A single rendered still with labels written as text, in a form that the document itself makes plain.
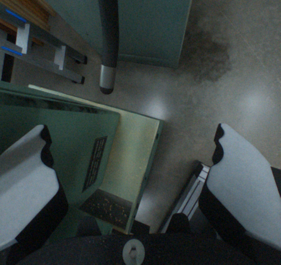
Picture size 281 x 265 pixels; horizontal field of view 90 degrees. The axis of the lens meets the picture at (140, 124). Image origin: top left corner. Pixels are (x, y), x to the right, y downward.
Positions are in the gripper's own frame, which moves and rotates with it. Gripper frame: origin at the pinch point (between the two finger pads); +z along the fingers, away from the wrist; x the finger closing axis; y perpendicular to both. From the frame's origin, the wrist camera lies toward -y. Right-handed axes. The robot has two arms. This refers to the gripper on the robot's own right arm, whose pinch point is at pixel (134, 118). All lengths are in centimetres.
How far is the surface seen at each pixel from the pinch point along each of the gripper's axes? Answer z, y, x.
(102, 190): 15.5, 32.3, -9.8
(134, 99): 104, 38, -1
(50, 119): 4.0, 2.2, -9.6
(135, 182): 15.2, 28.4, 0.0
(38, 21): 144, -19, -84
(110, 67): 13.2, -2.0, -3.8
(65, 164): 4.9, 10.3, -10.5
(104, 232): -0.1, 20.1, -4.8
